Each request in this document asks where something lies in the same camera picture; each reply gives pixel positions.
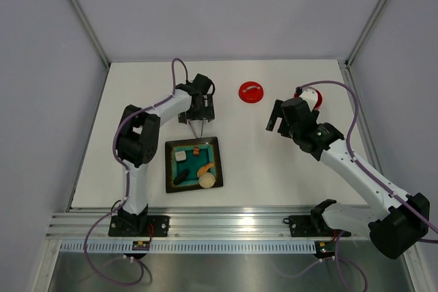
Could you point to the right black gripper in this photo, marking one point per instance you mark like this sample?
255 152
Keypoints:
278 112

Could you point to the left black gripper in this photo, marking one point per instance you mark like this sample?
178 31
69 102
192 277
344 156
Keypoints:
207 111

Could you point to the long metal tongs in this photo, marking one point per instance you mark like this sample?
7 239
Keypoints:
197 128

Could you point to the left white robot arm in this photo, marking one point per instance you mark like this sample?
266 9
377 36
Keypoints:
136 141

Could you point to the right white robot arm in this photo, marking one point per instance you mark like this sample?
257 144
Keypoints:
395 220

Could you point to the square dark teal plate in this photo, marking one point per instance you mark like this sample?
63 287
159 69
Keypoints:
209 152

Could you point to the red round lid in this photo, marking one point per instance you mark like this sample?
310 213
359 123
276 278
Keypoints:
251 92

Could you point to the white sushi roll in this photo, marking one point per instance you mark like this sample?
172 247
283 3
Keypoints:
180 156

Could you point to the orange salmon piece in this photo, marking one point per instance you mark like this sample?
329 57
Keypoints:
204 169

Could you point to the black seaweed piece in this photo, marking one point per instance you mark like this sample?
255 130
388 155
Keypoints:
181 177

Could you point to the round white bun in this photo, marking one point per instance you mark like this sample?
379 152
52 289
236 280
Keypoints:
207 180

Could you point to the right small circuit board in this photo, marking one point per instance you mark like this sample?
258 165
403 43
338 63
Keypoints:
325 248

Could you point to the small circuit board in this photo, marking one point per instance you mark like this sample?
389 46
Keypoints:
325 248
141 246

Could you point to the left small circuit board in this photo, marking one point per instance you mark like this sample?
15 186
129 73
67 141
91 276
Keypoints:
141 246

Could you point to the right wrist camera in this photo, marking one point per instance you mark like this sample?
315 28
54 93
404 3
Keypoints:
309 95

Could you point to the aluminium mounting rail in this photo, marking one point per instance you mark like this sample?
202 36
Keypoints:
191 223

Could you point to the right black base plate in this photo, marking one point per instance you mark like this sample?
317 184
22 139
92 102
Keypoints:
308 226

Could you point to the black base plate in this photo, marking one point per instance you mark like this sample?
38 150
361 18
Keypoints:
308 226
151 225

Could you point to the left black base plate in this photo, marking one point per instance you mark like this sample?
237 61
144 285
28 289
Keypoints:
151 225

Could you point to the right aluminium frame post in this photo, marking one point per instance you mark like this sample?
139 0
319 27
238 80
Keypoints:
366 31

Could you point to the aluminium frame post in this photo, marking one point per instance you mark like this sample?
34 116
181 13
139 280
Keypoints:
366 31
89 31

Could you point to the white slotted cable duct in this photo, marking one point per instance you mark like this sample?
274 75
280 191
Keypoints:
193 247

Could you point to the left aluminium frame post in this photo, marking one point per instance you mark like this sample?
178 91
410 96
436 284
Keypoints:
89 31

